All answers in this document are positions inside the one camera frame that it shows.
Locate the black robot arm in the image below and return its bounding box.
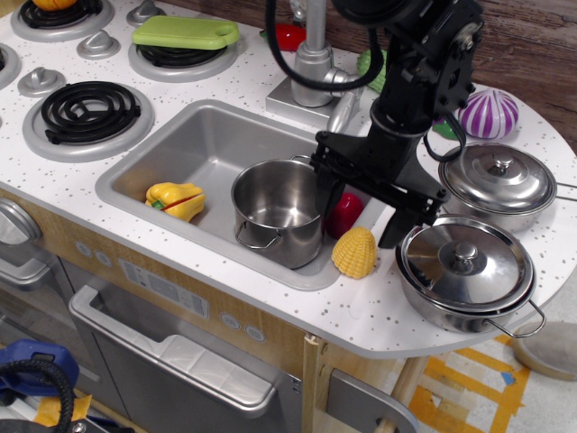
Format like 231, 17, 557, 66
311, 1, 483, 249

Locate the green toy bitter gourd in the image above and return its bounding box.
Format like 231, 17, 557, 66
356, 50, 387, 93

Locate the yellow toy corn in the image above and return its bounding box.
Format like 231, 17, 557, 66
332, 226, 377, 279

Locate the near lidded steel pan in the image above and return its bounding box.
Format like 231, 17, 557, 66
395, 215, 546, 338

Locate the rear left stove burner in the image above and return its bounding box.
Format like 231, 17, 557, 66
10, 1, 114, 43

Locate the silver stove knob front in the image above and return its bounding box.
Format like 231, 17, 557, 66
17, 67, 66, 97

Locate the far lidded steel pot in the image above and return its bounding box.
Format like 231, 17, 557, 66
438, 143, 576, 233

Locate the yellow toy bell pepper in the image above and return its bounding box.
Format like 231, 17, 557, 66
145, 182, 206, 223

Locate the grey toy oven door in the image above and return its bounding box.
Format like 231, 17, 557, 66
0, 198, 100, 384

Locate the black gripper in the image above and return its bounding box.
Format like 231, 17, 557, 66
311, 102, 449, 249

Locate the silver stove knob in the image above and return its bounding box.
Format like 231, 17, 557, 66
77, 30, 121, 60
126, 0, 166, 27
17, 67, 66, 97

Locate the red toy chili pepper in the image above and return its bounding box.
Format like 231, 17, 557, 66
275, 23, 307, 52

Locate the purple toy eggplant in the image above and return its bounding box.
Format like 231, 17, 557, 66
433, 115, 465, 141

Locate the black braided cable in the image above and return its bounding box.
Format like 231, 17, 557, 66
0, 359, 76, 433

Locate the dark red toy vegetable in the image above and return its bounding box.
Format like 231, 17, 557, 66
326, 193, 364, 239

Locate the orange toy fruit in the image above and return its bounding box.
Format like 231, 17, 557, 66
32, 0, 77, 12

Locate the blue clamp tool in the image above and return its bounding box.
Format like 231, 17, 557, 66
1, 339, 79, 403

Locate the round grey floor base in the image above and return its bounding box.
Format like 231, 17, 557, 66
512, 322, 576, 382

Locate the front black stove burner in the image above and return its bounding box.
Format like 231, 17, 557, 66
23, 81, 154, 162

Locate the steel pot in sink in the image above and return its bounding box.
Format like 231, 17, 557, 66
231, 155, 324, 269

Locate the green plastic cutting board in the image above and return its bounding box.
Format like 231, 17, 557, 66
132, 15, 240, 51

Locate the silver stove knob middle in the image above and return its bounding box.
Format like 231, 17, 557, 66
77, 30, 121, 60

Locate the silver stove knob rear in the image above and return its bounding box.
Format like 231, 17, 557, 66
126, 0, 166, 27

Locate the rear right stove burner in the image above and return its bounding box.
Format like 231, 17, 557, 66
128, 42, 237, 83

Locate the purple white toy onion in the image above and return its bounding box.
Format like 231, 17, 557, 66
457, 88, 519, 139

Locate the grey toy dishwasher door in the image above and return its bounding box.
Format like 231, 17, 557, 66
69, 285, 301, 432

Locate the silver toy faucet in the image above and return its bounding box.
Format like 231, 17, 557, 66
266, 1, 363, 133

